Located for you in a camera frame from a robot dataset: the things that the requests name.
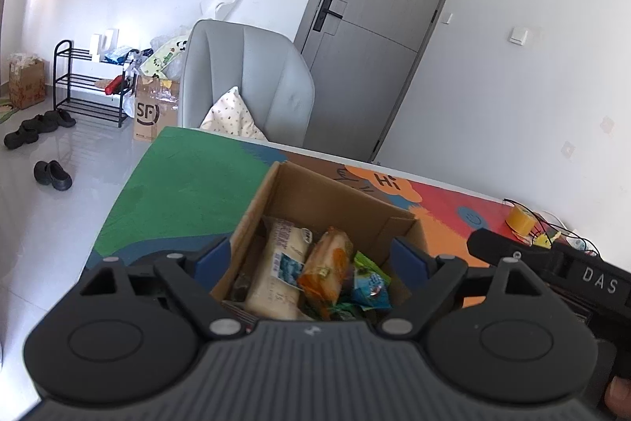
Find yellow green printed bag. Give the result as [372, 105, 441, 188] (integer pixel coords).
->
[140, 35, 190, 77]

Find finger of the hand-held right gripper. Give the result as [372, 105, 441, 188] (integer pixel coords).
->
[467, 228, 563, 276]

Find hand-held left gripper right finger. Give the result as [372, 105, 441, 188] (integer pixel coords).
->
[377, 238, 550, 344]

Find person's right hand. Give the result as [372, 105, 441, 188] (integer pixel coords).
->
[604, 376, 631, 417]

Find small patterned cardboard box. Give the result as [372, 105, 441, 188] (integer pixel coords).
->
[9, 58, 46, 110]

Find large white snack packet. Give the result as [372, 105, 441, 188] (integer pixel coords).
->
[245, 216, 316, 319]

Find orange bread packet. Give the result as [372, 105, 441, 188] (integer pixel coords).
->
[297, 227, 356, 303]

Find black shoe rack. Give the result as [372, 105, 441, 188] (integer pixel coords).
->
[53, 40, 136, 128]

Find black door handle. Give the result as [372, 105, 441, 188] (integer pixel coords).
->
[313, 0, 343, 32]

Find blue green candy packet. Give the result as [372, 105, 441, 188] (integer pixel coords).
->
[351, 251, 392, 311]

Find grey door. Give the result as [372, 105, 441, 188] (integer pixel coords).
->
[295, 0, 468, 163]

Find colourful cartoon table mat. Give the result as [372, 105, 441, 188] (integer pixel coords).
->
[86, 126, 592, 309]

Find clear dark snack packet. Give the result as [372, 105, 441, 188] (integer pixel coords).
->
[231, 270, 254, 303]

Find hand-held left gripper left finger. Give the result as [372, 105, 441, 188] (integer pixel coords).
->
[76, 235, 254, 344]

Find grey armchair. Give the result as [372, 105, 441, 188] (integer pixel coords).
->
[178, 19, 316, 146]

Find dotted white pillow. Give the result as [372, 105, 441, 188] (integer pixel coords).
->
[200, 86, 269, 142]

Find printed brown cardboard box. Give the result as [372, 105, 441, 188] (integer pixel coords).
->
[133, 73, 181, 140]

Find yellow tape roll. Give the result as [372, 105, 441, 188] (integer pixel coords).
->
[507, 205, 536, 234]

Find white boxes on rack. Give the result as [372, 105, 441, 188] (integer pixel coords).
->
[90, 28, 119, 59]

